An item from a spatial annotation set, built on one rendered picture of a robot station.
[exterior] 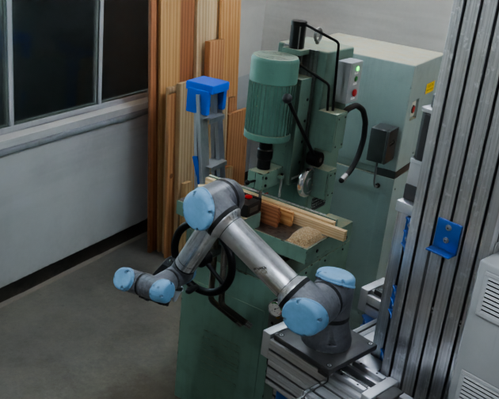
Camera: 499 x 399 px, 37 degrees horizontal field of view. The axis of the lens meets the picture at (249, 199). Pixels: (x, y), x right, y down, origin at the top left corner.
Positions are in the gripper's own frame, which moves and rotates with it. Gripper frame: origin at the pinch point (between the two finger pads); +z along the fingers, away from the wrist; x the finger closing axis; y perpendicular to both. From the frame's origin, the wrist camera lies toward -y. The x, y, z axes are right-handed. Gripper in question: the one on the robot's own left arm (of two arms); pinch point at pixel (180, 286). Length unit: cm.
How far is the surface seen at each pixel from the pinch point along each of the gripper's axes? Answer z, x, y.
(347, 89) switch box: 24, 21, -92
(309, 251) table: 12.5, 36.2, -29.0
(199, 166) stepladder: 78, -67, -51
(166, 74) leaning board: 91, -120, -95
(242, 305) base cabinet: 26.3, 12.2, -1.0
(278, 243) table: 11.3, 24.3, -27.6
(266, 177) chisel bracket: 14, 8, -49
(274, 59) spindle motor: -11, 8, -87
